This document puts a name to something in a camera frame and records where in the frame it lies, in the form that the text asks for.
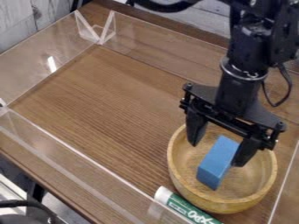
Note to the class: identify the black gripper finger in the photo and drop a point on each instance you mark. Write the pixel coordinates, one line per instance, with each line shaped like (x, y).
(197, 124)
(247, 150)

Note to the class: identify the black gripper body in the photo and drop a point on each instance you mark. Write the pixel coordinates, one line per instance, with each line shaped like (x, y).
(231, 106)

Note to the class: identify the blue rectangular block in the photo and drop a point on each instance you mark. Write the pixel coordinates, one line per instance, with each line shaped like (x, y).
(217, 162)

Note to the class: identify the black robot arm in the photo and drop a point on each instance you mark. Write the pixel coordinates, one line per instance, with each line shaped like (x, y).
(263, 42)

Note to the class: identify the brown wooden bowl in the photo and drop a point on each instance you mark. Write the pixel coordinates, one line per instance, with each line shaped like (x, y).
(246, 184)

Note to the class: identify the green white marker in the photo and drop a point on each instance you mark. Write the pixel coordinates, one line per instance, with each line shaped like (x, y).
(183, 207)

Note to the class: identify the clear acrylic corner bracket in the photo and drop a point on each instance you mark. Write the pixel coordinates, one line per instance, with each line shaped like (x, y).
(95, 33)

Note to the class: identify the clear acrylic front wall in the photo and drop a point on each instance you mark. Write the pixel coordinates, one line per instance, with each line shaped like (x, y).
(90, 188)

